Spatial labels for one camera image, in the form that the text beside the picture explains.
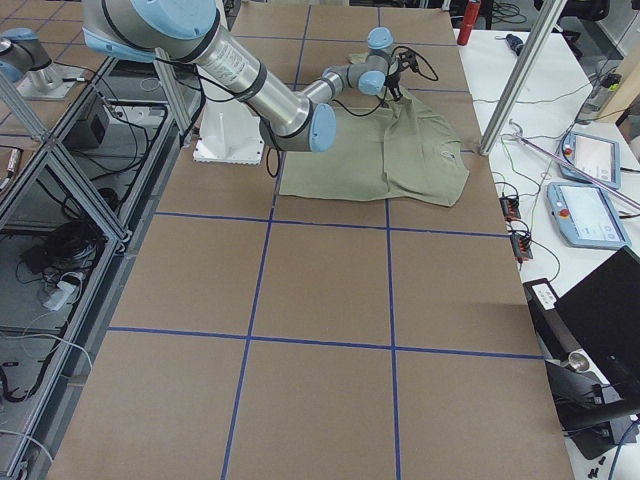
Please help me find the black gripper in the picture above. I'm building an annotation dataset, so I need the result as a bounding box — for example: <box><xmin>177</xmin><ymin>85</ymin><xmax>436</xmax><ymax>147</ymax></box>
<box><xmin>388</xmin><ymin>46</ymin><xmax>418</xmax><ymax>101</ymax></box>

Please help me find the olive green long-sleeve shirt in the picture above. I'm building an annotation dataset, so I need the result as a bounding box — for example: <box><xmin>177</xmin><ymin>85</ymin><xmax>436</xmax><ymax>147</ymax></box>
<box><xmin>278</xmin><ymin>52</ymin><xmax>471</xmax><ymax>208</ymax></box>

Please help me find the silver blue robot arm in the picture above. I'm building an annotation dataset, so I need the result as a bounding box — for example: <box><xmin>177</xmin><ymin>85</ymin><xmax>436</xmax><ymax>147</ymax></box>
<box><xmin>82</xmin><ymin>0</ymin><xmax>415</xmax><ymax>152</ymax></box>

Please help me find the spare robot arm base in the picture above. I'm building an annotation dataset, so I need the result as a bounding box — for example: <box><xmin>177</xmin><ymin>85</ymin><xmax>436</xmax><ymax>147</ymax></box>
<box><xmin>1</xmin><ymin>27</ymin><xmax>85</xmax><ymax>100</ymax></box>

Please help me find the red bottle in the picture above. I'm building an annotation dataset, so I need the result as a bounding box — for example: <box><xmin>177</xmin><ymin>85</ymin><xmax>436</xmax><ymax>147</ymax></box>
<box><xmin>457</xmin><ymin>0</ymin><xmax>481</xmax><ymax>46</ymax></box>

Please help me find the orange terminal block upper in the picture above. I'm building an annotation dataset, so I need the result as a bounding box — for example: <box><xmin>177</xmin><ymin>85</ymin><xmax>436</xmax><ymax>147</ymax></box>
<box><xmin>499</xmin><ymin>195</ymin><xmax>521</xmax><ymax>221</ymax></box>

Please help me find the orange terminal block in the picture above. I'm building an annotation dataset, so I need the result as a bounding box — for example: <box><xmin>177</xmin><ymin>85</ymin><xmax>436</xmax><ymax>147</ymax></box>
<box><xmin>499</xmin><ymin>195</ymin><xmax>521</xmax><ymax>221</ymax></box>
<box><xmin>510</xmin><ymin>231</ymin><xmax>533</xmax><ymax>264</ymax></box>

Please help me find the orange terminal block lower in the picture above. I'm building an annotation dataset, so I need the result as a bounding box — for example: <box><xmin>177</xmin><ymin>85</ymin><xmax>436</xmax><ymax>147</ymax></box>
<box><xmin>510</xmin><ymin>231</ymin><xmax>533</xmax><ymax>264</ymax></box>

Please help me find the upper teach pendant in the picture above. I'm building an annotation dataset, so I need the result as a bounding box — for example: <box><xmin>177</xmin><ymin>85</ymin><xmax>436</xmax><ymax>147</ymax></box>
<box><xmin>558</xmin><ymin>131</ymin><xmax>621</xmax><ymax>189</ymax></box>

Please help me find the teach pendant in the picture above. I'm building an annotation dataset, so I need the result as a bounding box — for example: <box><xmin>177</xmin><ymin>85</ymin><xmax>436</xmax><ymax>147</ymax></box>
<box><xmin>558</xmin><ymin>131</ymin><xmax>621</xmax><ymax>189</ymax></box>
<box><xmin>546</xmin><ymin>182</ymin><xmax>631</xmax><ymax>250</ymax></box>

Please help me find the lower teach pendant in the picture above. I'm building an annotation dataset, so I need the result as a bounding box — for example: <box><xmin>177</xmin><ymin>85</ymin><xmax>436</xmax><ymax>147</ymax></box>
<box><xmin>546</xmin><ymin>182</ymin><xmax>631</xmax><ymax>250</ymax></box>

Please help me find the white power strip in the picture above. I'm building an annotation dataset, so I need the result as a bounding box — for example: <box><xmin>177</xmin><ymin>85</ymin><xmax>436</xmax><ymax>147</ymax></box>
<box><xmin>43</xmin><ymin>280</ymin><xmax>79</xmax><ymax>311</ymax></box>

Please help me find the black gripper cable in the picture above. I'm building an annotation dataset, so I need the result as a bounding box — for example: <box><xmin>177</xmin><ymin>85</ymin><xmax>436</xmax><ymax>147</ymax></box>
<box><xmin>329</xmin><ymin>47</ymin><xmax>440</xmax><ymax>117</ymax></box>

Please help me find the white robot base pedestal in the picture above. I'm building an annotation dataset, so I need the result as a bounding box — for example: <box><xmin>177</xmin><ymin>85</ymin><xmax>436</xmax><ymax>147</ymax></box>
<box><xmin>194</xmin><ymin>102</ymin><xmax>265</xmax><ymax>165</ymax></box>

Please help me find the aluminium frame post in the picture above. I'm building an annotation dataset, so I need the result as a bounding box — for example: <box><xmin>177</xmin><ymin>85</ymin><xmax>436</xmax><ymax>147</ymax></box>
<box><xmin>479</xmin><ymin>0</ymin><xmax>567</xmax><ymax>156</ymax></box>

